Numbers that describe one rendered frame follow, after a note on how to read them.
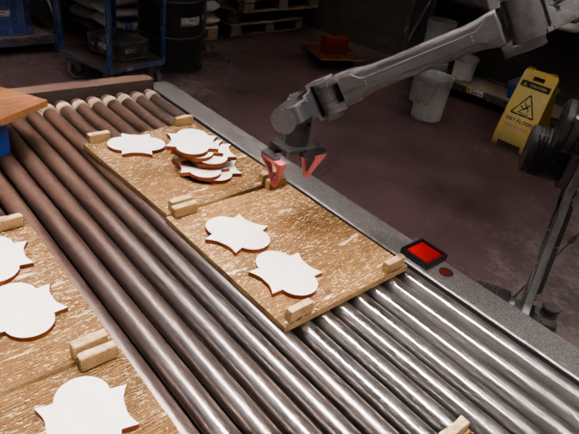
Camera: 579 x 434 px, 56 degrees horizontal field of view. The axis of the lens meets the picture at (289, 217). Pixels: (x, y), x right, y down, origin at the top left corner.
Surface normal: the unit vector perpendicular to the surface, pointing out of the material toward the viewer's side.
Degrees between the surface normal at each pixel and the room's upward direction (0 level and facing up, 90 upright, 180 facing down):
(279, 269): 0
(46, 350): 0
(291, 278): 0
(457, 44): 91
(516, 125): 78
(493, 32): 91
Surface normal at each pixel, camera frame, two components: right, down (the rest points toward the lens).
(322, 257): 0.14, -0.84
